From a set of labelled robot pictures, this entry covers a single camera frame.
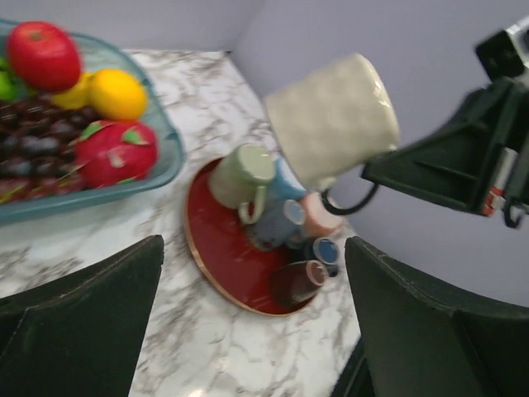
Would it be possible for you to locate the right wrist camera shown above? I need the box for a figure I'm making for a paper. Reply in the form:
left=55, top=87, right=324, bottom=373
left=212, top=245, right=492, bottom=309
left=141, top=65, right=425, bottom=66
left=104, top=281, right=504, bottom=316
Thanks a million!
left=474, top=16, right=528, bottom=85

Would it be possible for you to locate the light green mug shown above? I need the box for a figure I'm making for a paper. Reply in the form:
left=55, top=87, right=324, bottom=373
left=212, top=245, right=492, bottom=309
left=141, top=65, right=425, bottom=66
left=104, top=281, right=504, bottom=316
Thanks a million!
left=207, top=144, right=275, bottom=225

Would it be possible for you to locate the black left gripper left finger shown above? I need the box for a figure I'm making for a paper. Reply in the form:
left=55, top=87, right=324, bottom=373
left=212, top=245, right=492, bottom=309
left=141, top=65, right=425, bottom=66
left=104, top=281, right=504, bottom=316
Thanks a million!
left=1, top=235, right=164, bottom=396

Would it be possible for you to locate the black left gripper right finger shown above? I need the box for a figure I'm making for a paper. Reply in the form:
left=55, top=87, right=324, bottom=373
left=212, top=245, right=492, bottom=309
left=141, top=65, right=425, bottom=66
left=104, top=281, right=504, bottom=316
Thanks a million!
left=344, top=237, right=528, bottom=396

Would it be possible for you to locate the red grape bunch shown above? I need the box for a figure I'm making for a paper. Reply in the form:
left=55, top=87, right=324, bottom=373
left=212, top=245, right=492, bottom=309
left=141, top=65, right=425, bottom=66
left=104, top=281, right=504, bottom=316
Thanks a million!
left=1, top=173, right=86, bottom=204

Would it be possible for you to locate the dark purple grape bunch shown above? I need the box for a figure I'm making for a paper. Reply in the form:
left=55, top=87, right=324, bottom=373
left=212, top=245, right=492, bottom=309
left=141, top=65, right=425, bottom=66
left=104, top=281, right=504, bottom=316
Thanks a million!
left=1, top=96, right=102, bottom=179

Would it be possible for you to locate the red round tray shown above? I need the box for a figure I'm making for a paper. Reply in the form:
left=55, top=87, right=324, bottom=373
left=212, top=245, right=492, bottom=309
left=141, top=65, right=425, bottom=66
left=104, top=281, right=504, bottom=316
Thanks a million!
left=183, top=158, right=323, bottom=317

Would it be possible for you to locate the green lime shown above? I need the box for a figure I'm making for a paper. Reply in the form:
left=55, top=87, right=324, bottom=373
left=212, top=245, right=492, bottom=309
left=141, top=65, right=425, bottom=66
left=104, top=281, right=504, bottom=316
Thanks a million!
left=0, top=58, right=17, bottom=102

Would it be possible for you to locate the brown mug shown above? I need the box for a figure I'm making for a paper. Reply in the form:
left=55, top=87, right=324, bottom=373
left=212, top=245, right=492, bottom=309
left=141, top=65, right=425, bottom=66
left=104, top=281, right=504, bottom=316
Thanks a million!
left=269, top=260, right=328, bottom=308

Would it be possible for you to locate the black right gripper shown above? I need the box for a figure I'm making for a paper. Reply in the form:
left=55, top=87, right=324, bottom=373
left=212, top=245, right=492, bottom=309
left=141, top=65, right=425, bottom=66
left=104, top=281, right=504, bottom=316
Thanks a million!
left=361, top=78, right=528, bottom=229

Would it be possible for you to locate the yellow pear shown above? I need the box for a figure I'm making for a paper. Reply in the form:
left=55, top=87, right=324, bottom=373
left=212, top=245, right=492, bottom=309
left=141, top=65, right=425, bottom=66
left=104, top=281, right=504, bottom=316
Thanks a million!
left=50, top=72, right=94, bottom=110

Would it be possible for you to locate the dark blue mug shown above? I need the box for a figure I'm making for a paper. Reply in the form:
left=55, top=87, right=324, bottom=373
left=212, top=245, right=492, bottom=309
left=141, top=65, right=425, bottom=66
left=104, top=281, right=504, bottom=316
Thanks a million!
left=303, top=237, right=340, bottom=277

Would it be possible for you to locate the red apple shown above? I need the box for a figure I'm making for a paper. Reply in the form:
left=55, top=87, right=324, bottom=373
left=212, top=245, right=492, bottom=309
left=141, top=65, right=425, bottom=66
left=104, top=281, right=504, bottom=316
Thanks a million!
left=6, top=21, right=82, bottom=93

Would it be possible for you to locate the pink dragon fruit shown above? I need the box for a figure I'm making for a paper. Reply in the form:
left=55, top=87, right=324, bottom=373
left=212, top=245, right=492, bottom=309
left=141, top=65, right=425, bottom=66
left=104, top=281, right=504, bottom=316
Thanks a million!
left=74, top=120, right=159, bottom=189

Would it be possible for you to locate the teal plastic fruit tub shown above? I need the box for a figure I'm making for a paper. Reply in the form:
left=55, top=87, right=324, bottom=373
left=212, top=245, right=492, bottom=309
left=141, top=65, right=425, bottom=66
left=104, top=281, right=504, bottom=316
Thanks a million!
left=1, top=32, right=185, bottom=226

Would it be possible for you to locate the pink mug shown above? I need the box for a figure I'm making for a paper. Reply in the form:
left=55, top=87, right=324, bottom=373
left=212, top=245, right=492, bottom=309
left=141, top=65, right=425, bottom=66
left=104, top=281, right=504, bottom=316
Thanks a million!
left=301, top=192, right=342, bottom=237

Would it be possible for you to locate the light blue mug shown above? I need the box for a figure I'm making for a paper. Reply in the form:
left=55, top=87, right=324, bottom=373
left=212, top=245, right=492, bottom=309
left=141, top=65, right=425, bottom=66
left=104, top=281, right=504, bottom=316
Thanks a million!
left=267, top=156, right=307, bottom=203

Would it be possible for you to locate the yellow lemon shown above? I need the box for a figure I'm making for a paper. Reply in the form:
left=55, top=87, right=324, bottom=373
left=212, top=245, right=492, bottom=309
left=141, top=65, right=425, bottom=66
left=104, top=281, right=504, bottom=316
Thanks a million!
left=88, top=69, right=148, bottom=121

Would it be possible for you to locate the cream ceramic mug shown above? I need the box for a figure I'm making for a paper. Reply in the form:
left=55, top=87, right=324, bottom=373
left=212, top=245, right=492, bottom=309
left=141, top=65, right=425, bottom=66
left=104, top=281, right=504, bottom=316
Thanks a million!
left=264, top=53, right=400, bottom=216

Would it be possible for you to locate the grey blue mug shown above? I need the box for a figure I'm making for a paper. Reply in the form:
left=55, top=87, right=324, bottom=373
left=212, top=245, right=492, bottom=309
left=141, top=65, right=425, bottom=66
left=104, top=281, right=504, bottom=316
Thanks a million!
left=246, top=199, right=306, bottom=251

